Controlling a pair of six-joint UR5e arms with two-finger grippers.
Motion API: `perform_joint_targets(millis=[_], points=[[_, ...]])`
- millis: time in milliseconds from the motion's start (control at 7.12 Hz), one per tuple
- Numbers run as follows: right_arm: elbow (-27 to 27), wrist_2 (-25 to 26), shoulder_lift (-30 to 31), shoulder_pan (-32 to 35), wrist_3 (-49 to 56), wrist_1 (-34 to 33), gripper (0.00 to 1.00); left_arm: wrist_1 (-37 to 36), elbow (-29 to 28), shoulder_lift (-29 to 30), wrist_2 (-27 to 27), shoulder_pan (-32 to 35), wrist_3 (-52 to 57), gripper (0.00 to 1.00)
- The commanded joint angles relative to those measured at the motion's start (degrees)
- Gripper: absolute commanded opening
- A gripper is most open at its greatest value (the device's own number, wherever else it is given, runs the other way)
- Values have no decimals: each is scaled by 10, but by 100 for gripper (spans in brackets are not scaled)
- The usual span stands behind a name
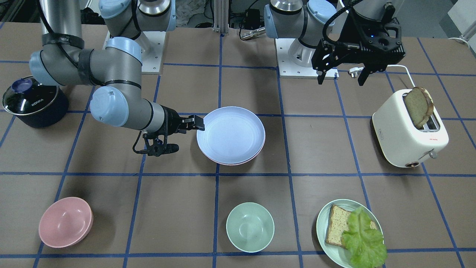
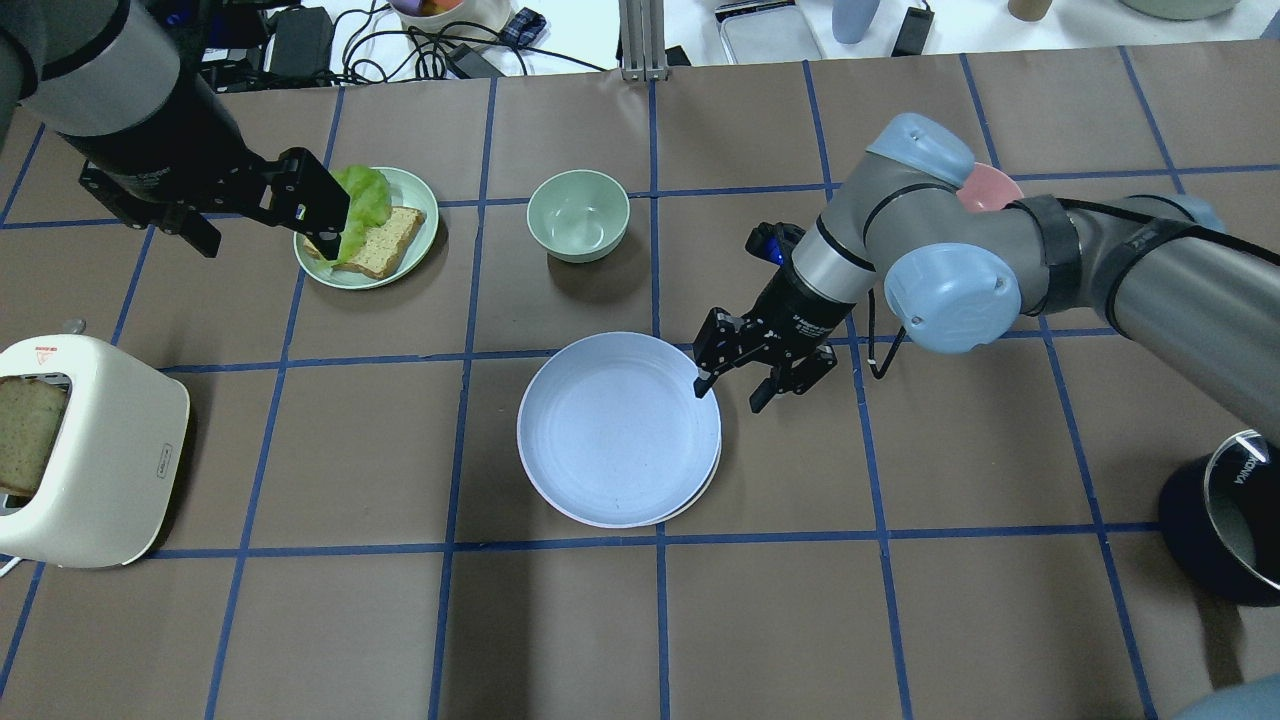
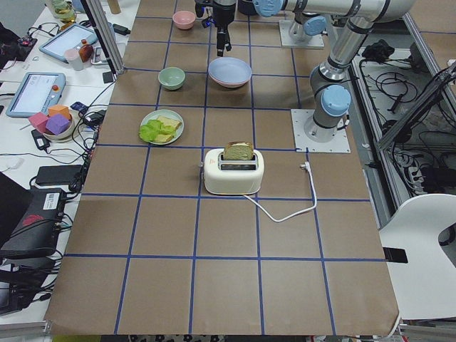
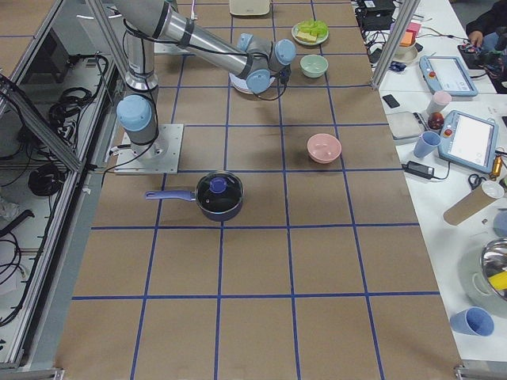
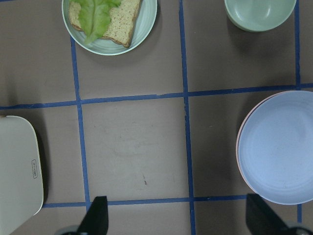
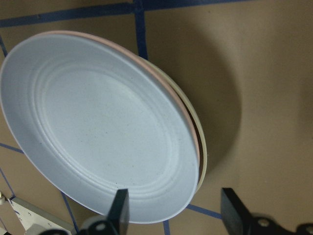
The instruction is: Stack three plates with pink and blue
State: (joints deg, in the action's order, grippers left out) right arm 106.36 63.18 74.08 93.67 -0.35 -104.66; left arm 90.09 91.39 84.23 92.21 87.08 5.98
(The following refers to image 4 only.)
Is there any bread slice on plate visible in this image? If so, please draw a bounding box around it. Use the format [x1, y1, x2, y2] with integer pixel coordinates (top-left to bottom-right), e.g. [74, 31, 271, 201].
[295, 31, 318, 44]

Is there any blue saucepan with lid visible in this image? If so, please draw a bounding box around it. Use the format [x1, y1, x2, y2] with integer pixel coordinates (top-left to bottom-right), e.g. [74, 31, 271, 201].
[145, 171, 244, 222]

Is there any green bowl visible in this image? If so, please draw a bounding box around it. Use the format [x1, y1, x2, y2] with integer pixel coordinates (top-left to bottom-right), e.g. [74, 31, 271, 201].
[299, 55, 329, 78]

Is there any steel mixing bowl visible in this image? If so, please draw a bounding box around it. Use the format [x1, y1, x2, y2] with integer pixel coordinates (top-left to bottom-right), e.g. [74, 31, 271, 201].
[459, 237, 506, 317]

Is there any cardboard tube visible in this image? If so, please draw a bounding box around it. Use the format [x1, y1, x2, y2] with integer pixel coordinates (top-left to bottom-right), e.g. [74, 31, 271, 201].
[443, 180, 505, 226]

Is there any black power adapter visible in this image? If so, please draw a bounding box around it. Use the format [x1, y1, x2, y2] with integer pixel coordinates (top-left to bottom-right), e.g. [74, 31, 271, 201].
[402, 161, 434, 180]

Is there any pink cup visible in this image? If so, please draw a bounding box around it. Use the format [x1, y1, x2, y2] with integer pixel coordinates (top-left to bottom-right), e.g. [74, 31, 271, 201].
[425, 90, 452, 115]

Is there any bowl of foam cubes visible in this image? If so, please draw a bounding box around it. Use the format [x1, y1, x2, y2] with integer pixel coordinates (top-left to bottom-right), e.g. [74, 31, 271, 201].
[394, 21, 421, 63]

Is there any kitchen scale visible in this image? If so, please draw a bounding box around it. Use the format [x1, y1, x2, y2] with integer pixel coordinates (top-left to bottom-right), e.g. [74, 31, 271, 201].
[387, 112, 425, 140]

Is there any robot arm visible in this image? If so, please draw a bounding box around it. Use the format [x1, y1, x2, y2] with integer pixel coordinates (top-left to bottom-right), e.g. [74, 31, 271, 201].
[114, 1, 295, 158]

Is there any aluminium frame post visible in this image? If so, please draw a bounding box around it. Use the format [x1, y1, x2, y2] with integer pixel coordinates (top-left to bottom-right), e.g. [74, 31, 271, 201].
[371, 0, 420, 89]

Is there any lettuce leaf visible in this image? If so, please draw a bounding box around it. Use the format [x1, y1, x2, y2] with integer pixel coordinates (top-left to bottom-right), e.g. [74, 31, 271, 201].
[297, 20, 329, 38]

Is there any teach pendant tablet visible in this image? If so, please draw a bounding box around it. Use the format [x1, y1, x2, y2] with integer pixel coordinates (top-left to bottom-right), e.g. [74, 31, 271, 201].
[437, 110, 498, 173]
[418, 55, 478, 97]

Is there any black phone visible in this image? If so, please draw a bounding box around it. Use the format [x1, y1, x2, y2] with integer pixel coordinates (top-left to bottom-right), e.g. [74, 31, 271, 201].
[382, 94, 400, 108]

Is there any far teach pendant tablet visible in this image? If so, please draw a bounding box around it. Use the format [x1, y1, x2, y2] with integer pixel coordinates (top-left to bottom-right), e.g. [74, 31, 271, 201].
[418, 55, 478, 97]

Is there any green plate with food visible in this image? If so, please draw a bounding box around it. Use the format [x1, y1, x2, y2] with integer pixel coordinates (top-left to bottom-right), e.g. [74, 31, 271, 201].
[292, 20, 329, 46]

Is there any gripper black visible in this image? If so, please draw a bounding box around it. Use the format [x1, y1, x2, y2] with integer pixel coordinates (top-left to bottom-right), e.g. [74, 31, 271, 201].
[271, 66, 292, 84]

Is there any brown bottle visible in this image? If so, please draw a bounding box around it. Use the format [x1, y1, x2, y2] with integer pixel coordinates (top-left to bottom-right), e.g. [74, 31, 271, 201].
[427, 112, 444, 131]

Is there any blue plate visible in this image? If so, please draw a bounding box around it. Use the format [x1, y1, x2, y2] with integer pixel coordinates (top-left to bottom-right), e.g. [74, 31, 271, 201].
[229, 74, 274, 94]

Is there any pink bowl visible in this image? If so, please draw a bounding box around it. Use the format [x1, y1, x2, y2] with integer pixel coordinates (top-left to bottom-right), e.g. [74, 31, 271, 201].
[307, 133, 342, 164]

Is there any white toaster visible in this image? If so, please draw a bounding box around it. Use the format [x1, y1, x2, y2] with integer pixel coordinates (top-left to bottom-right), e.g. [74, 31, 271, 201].
[229, 0, 271, 17]

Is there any blue cup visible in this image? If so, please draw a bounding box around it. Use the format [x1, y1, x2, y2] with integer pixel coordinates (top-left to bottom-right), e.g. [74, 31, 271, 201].
[414, 131, 441, 158]
[450, 306, 494, 336]

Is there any blue cup near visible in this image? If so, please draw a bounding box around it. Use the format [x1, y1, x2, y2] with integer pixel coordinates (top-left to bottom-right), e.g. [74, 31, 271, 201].
[450, 306, 494, 336]

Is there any near teach pendant tablet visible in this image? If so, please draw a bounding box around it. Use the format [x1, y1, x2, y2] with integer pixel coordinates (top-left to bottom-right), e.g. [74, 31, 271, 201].
[437, 110, 498, 173]

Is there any blue cup far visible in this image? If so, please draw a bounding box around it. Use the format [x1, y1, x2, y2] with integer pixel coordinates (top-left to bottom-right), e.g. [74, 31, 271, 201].
[414, 131, 441, 158]

